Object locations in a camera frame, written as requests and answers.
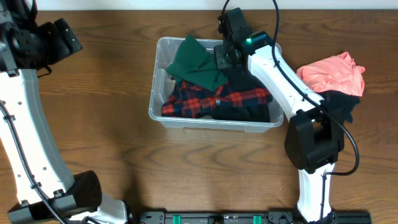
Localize dark navy garment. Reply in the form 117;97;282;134
318;90;360;123

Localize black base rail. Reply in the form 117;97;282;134
134;210;373;224

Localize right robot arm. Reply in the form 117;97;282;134
214;8;344;223

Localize dark green garment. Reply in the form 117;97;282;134
166;35;228;91

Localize pink garment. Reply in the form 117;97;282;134
297;52;366;96

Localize black garment with stripe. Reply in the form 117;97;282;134
221;67;264;91

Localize clear plastic storage bin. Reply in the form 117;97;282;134
148;37;284;133

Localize red navy plaid shirt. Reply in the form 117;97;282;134
161;81;273;119

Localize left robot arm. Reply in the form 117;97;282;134
1;0;128;223

